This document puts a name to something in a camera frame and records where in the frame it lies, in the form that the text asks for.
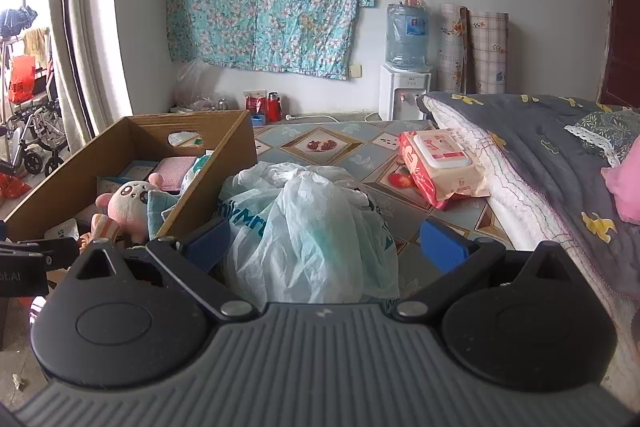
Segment cardboard box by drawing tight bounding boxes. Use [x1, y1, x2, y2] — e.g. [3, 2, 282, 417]
[2, 109, 258, 248]

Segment white power cable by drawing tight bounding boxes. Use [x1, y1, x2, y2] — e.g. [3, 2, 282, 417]
[285, 111, 381, 122]

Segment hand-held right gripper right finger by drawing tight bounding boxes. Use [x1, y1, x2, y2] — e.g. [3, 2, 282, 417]
[392, 219, 573, 322]

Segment dark wooden door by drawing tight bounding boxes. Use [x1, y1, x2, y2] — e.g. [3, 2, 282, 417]
[597, 0, 640, 108]

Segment grey curtain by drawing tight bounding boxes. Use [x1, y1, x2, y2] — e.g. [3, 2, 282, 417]
[47, 0, 133, 152]

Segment pink white plush toy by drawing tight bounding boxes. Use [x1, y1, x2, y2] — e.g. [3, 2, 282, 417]
[77, 179, 161, 248]

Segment pink knitted sponge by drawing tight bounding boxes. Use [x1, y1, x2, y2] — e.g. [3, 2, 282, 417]
[155, 157, 198, 188]

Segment white water dispenser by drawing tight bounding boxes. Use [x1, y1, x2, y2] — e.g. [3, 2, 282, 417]
[378, 64, 433, 122]

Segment blue white packet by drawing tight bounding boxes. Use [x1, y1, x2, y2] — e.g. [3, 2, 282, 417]
[117, 161, 161, 180]

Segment wheelchair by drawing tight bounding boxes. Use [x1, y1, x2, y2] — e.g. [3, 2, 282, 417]
[0, 67, 71, 178]

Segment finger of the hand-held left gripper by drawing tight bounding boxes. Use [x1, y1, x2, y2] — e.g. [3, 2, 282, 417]
[0, 234, 81, 270]

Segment pink pillow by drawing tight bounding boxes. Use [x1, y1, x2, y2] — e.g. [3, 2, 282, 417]
[600, 154, 640, 224]

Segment fruit print mat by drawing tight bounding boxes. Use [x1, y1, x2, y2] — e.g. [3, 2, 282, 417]
[252, 119, 493, 258]

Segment clear plastic bag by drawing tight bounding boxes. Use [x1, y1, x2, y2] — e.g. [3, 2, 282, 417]
[175, 58, 221, 110]

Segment blue water bottle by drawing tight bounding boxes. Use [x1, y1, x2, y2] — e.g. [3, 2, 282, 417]
[385, 3, 432, 70]

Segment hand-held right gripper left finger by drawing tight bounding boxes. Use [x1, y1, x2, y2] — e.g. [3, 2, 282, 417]
[74, 217, 258, 322]

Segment teal white packet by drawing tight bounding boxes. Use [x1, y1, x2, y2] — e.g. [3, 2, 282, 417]
[145, 189, 180, 238]

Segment red plastic bag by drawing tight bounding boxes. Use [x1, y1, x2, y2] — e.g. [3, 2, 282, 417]
[7, 55, 37, 104]

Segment dark floral pillow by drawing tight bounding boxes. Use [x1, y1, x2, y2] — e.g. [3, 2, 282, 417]
[564, 109, 640, 168]

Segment blue hanging clothes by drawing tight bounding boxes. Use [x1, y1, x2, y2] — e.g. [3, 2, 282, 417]
[0, 7, 38, 38]

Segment orange red bag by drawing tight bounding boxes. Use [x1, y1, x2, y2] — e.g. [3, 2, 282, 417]
[0, 172, 31, 200]

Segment white plastic bag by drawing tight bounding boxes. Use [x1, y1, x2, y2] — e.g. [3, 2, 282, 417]
[217, 161, 401, 305]

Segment grid pattern wallpaper roll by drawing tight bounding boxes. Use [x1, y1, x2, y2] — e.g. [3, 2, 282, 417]
[467, 9, 510, 95]

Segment red box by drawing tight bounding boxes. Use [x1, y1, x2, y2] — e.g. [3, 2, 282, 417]
[243, 89, 267, 114]

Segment grey quilt yellow print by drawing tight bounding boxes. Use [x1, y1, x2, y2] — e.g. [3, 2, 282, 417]
[422, 91, 640, 408]

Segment pink wet wipes pack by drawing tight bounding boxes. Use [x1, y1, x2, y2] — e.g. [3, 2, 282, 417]
[398, 128, 492, 211]

